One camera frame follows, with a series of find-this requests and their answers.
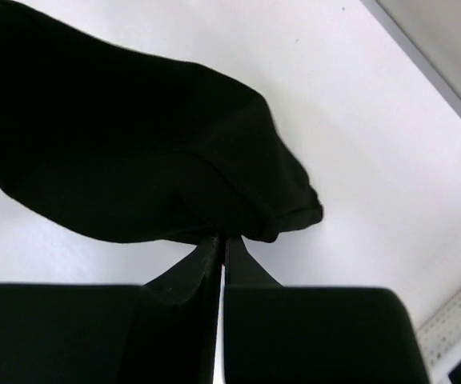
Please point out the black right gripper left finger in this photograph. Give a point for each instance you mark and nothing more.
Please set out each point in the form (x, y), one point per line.
(160, 332)

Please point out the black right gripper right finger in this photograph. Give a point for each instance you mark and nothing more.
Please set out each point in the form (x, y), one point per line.
(292, 334)

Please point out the black skirt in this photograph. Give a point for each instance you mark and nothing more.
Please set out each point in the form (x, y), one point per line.
(125, 147)

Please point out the white plastic basket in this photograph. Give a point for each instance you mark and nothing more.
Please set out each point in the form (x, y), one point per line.
(440, 340)

